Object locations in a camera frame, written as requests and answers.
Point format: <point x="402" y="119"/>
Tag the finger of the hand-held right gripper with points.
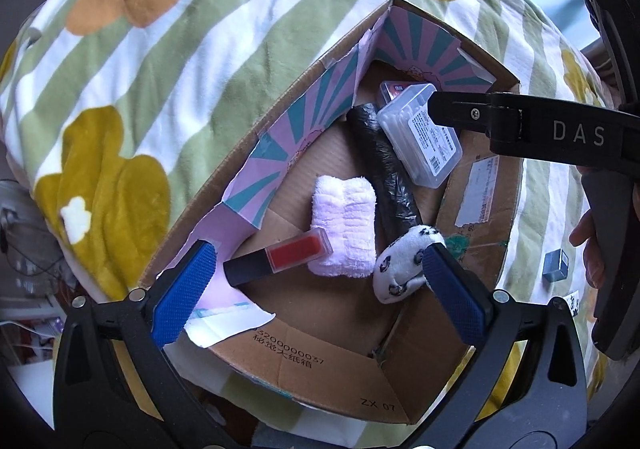
<point x="465" y="113"/>

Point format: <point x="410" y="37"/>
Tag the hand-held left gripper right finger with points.
<point x="452" y="294"/>

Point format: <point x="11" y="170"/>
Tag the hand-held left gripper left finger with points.
<point x="185" y="294"/>

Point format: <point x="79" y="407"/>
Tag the clear plastic swab box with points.
<point x="415" y="139"/>

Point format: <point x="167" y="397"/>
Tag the white panda toy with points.
<point x="400" y="264"/>

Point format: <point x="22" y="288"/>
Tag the black garbage bag roll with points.
<point x="385" y="169"/>

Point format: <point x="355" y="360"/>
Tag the red lip gloss tube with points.
<point x="290" y="254"/>

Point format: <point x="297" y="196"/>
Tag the pink towel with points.
<point x="345" y="219"/>

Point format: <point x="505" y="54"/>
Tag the cardboard box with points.
<point x="325" y="329"/>

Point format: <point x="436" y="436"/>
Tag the person's right hand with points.
<point x="590" y="249"/>

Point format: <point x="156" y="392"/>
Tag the small grey box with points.
<point x="556" y="266"/>

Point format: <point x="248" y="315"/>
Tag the small black white printed packet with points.
<point x="571" y="303"/>

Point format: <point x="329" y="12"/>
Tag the floral striped blanket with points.
<point x="150" y="79"/>

